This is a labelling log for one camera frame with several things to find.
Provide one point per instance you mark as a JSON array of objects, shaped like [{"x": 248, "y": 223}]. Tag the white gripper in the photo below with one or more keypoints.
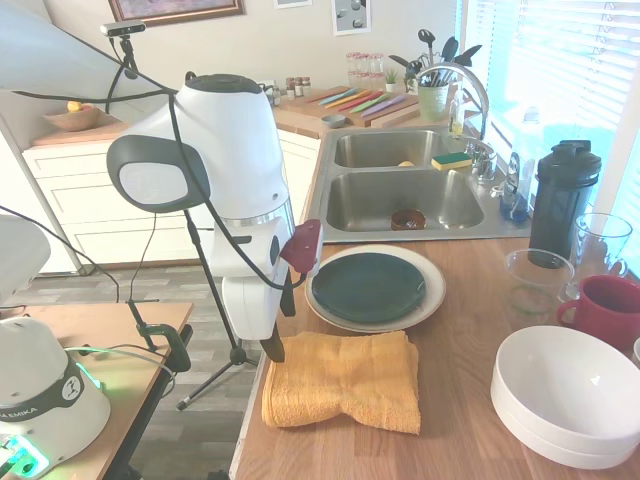
[{"x": 250, "y": 310}]

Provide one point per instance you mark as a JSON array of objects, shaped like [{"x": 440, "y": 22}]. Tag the orange towel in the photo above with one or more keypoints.
[{"x": 345, "y": 380}]

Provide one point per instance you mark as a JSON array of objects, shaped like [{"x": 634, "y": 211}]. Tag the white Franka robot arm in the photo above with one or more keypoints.
[{"x": 235, "y": 150}]

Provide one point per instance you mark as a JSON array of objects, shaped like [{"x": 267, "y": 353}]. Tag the dark blue plate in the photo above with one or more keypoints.
[{"x": 370, "y": 287}]

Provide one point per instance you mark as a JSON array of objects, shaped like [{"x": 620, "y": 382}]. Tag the large beige plate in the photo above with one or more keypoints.
[{"x": 436, "y": 290}]

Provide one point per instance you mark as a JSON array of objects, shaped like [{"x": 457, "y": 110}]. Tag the black tripod stand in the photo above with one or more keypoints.
[{"x": 237, "y": 354}]

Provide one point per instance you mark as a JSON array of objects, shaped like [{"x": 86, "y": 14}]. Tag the dark C clamp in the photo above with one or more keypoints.
[{"x": 177, "y": 345}]

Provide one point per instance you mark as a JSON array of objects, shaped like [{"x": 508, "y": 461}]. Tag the white stove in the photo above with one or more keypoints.
[{"x": 175, "y": 240}]

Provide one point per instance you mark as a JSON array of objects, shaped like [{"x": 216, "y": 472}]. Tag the stainless steel double sink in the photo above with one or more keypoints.
[{"x": 370, "y": 200}]

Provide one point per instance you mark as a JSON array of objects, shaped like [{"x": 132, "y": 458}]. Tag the brown bowl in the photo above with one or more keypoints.
[{"x": 407, "y": 221}]

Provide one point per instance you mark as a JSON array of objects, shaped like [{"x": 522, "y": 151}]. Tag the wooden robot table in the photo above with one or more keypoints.
[{"x": 100, "y": 325}]

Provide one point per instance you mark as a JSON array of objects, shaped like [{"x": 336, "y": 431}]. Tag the small gray bowl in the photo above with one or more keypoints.
[{"x": 333, "y": 120}]

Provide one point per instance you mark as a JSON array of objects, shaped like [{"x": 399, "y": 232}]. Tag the wooden cutting board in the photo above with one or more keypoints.
[{"x": 310, "y": 107}]

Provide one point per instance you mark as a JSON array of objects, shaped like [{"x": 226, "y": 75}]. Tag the small glass shaker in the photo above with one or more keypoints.
[{"x": 276, "y": 96}]

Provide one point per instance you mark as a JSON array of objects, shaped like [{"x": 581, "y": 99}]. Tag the teal knife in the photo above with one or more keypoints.
[{"x": 334, "y": 97}]

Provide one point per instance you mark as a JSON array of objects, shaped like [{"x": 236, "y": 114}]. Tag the yellow knife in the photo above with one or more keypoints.
[{"x": 344, "y": 99}]

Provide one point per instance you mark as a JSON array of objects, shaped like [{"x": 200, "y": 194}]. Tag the spice jar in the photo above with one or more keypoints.
[
  {"x": 306, "y": 87},
  {"x": 298, "y": 87},
  {"x": 290, "y": 88}
]

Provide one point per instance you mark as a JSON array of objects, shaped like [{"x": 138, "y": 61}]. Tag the yellow green sponge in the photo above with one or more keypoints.
[{"x": 451, "y": 161}]

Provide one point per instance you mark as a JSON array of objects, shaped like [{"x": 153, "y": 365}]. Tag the green knife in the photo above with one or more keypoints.
[{"x": 366, "y": 102}]

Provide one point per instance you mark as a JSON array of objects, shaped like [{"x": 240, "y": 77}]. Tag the purple knife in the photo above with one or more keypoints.
[{"x": 385, "y": 107}]

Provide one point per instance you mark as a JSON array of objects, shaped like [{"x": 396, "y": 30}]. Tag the white kitchen cabinets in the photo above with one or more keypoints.
[{"x": 75, "y": 200}]

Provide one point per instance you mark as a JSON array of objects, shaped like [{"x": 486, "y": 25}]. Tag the clear glass bowl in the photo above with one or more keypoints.
[{"x": 537, "y": 280}]

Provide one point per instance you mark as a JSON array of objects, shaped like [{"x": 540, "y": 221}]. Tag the glass jar red lid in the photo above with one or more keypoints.
[
  {"x": 353, "y": 70},
  {"x": 365, "y": 70},
  {"x": 378, "y": 69}
]

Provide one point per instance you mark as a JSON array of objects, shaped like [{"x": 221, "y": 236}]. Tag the small potted plant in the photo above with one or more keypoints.
[{"x": 391, "y": 82}]

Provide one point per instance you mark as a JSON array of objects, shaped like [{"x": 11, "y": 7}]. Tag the green utensil holder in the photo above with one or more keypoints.
[{"x": 432, "y": 102}]

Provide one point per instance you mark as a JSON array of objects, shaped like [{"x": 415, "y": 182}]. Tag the small yellow soap bottle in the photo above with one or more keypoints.
[{"x": 456, "y": 117}]

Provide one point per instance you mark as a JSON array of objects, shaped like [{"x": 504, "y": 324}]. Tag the clear Dawn soap bottle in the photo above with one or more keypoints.
[{"x": 512, "y": 175}]

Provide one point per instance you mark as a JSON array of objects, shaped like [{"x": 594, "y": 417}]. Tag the white bowl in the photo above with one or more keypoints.
[
  {"x": 560, "y": 380},
  {"x": 550, "y": 452}
]

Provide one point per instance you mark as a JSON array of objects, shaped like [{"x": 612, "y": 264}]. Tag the wooden fruit bowl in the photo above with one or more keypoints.
[{"x": 72, "y": 120}]

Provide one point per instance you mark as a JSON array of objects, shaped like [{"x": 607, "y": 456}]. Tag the chrome gooseneck faucet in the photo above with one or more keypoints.
[{"x": 483, "y": 110}]

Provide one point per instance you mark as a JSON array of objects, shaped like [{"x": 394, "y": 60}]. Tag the yellow fruit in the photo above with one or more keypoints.
[{"x": 75, "y": 106}]

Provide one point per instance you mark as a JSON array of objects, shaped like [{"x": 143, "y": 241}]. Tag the black shaker bottle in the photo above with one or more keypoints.
[{"x": 562, "y": 210}]

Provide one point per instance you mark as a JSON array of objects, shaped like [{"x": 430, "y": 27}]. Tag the white poster with spheres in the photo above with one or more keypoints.
[{"x": 351, "y": 17}]

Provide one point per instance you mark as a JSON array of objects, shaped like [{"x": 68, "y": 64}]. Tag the small white picture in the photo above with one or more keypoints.
[{"x": 292, "y": 3}]

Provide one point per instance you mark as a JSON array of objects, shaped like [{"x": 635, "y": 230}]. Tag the black slotted spoon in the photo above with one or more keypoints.
[{"x": 426, "y": 36}]

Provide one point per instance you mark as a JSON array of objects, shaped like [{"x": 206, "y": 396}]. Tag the black spatula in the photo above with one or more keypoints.
[{"x": 450, "y": 46}]

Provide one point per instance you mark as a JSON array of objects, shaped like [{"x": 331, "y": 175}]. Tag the red mug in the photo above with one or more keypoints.
[{"x": 607, "y": 310}]

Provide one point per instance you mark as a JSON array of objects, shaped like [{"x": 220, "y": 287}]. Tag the tall clear drinking glass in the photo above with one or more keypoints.
[{"x": 600, "y": 240}]

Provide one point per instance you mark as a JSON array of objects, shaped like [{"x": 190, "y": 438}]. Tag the black turner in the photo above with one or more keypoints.
[{"x": 470, "y": 52}]

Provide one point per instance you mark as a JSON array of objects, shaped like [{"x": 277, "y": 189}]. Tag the brown framed picture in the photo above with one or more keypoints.
[{"x": 175, "y": 7}]

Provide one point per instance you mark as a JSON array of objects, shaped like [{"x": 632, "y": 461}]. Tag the white window blinds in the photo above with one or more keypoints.
[{"x": 560, "y": 60}]

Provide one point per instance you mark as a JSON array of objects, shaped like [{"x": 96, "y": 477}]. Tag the maroon wrist camera mount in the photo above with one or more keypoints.
[{"x": 302, "y": 245}]

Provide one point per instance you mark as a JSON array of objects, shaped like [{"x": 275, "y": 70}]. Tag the gray exterior camera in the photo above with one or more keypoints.
[{"x": 122, "y": 29}]

